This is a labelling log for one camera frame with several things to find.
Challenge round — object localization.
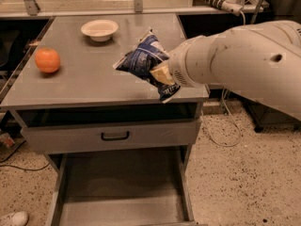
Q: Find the white paper bowl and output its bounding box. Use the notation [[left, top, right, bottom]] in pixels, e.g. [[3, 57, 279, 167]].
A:
[[81, 20, 119, 42]]

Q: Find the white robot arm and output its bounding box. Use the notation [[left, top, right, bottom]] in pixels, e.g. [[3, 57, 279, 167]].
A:
[[150, 20, 301, 120]]

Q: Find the closed top drawer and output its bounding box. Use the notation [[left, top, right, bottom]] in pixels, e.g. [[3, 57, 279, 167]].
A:
[[22, 119, 200, 154]]

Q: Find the white sneaker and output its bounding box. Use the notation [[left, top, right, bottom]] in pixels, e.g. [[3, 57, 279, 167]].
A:
[[0, 211, 29, 226]]

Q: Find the blue chip bag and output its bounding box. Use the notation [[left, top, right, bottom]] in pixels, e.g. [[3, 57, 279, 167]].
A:
[[113, 29, 181, 103]]

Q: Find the orange fruit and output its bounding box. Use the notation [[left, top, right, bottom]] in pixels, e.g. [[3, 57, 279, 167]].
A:
[[35, 48, 60, 73]]

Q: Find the open middle drawer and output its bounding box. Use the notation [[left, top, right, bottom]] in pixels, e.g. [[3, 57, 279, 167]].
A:
[[45, 147, 197, 226]]

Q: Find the grey drawer cabinet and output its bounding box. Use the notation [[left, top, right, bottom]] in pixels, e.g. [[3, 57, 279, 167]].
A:
[[0, 12, 211, 226]]

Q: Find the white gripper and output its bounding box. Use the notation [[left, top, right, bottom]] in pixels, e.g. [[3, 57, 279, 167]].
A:
[[150, 36, 215, 88]]

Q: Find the black drawer handle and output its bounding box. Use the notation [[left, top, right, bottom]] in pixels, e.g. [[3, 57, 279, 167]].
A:
[[101, 131, 130, 141]]

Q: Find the white power strip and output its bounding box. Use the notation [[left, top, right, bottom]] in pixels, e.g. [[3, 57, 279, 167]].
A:
[[200, 0, 243, 16]]

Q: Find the white power cable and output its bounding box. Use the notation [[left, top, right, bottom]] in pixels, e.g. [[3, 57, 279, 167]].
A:
[[200, 10, 247, 148]]

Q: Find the small red white object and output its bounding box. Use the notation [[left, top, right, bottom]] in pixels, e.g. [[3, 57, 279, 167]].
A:
[[0, 133, 15, 148]]

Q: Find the black floor cable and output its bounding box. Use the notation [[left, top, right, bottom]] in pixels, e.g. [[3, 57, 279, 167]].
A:
[[0, 138, 51, 172]]

